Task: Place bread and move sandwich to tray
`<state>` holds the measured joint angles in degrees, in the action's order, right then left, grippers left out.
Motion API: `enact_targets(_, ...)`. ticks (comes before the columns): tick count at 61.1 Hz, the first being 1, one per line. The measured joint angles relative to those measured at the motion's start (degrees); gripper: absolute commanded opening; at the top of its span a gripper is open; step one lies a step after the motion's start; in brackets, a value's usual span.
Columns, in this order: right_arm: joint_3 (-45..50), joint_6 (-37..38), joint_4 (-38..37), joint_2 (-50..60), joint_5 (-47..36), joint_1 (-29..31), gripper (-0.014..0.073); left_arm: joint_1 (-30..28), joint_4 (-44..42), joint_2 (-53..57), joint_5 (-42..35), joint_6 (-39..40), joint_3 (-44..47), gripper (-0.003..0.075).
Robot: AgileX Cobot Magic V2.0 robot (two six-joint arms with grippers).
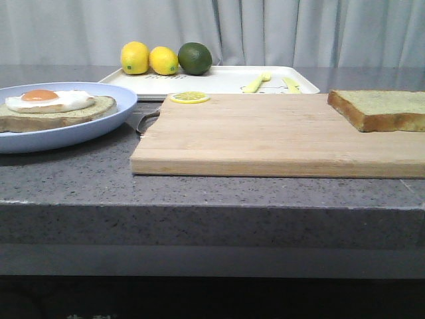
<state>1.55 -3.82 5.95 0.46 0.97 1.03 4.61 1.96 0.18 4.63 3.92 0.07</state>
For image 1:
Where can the light blue plate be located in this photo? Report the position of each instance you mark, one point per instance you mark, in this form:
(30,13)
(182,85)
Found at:
(15,143)

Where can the left yellow lemon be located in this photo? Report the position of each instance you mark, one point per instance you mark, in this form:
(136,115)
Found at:
(135,58)

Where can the white rectangular tray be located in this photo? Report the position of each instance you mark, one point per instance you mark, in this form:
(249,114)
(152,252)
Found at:
(218,80)

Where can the yellow lemon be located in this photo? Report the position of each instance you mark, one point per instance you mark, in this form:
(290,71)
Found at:
(135,58)
(164,61)

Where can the lemon slice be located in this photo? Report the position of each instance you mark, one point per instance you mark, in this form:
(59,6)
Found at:
(189,97)

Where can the bread slice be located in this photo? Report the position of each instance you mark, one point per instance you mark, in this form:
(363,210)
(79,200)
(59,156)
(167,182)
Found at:
(380,110)
(30,122)

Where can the yellow plastic knife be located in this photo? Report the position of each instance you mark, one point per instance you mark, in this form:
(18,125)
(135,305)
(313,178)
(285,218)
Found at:
(293,86)

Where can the fried egg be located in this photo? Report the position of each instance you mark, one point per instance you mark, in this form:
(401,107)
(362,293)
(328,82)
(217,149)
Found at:
(46,101)

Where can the metal cutting board handle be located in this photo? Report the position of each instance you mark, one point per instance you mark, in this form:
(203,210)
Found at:
(145,122)

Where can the green lime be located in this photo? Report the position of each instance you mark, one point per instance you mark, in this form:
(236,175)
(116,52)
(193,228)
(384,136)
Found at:
(195,58)

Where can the wooden cutting board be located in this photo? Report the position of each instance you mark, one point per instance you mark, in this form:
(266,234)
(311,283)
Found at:
(271,135)

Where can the right yellow lemon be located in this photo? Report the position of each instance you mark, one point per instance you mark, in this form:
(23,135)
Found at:
(164,61)

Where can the yellow plastic fork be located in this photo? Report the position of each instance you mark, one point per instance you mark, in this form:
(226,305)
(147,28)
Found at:
(254,85)

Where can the grey curtain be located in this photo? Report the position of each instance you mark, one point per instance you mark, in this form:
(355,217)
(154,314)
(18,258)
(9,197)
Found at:
(287,33)

